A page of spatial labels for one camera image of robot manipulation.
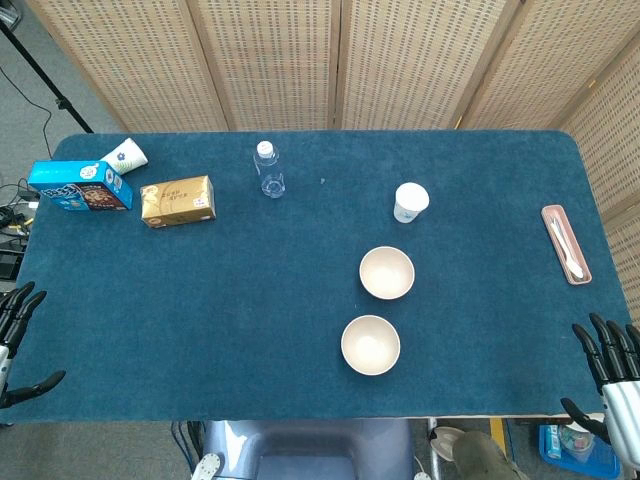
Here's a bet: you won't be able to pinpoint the white floral tissue pack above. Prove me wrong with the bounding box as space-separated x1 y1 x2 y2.
99 137 149 175

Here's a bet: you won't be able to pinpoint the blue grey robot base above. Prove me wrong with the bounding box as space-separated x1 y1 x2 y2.
199 419 416 480

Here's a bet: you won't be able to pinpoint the clear plastic water bottle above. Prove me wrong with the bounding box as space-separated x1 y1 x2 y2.
253 140 287 199

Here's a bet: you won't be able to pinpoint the blue table cloth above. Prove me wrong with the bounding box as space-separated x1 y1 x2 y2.
9 130 632 421

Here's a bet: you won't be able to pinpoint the white plastic spoon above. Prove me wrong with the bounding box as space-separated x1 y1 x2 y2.
549 217 584 280

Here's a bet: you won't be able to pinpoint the wicker screen panel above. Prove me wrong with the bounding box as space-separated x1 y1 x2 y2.
332 0 526 131
599 199 640 321
185 0 344 132
454 0 640 131
23 0 231 134
559 44 640 217

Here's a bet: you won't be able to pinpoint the white perforated robot part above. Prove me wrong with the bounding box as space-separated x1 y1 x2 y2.
191 452 226 480

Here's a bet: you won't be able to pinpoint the floor cable bundle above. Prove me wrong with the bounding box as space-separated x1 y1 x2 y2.
0 174 42 241

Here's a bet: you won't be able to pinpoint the blue white snack packet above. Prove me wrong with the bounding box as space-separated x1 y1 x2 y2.
543 424 565 460

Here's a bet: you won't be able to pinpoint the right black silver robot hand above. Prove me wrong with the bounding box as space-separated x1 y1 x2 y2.
559 313 640 471

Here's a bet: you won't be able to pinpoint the white paper cup blue flower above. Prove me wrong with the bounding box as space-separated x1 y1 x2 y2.
393 182 430 224

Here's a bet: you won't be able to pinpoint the white shoe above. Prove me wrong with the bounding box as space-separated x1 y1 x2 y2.
428 424 467 459

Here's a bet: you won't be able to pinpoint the beige bowl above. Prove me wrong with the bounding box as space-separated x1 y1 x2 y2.
340 314 401 376
358 245 416 301

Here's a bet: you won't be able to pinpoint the pink cutlery tray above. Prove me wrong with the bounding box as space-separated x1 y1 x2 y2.
541 204 593 286

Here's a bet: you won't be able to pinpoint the gold tissue box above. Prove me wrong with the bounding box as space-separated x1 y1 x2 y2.
139 174 217 230

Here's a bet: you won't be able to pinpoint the blue plastic basket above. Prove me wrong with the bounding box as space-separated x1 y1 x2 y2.
538 423 622 480

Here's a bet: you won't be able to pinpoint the blue cookie box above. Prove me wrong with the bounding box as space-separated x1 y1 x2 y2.
27 160 134 213

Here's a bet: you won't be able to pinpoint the black tripod stand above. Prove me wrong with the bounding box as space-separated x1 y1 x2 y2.
0 19 96 134

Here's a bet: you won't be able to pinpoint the olive green fabric object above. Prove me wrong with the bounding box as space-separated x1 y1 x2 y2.
452 429 529 480

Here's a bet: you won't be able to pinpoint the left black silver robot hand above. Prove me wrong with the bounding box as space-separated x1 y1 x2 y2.
0 281 67 409

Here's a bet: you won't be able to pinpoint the black cables under table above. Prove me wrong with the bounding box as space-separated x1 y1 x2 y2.
171 419 207 474

